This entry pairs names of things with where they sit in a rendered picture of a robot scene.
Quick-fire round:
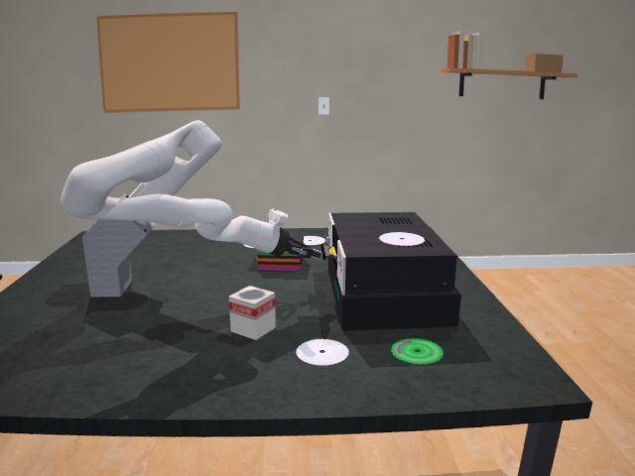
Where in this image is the green disc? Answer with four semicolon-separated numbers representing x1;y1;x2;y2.
392;338;444;364

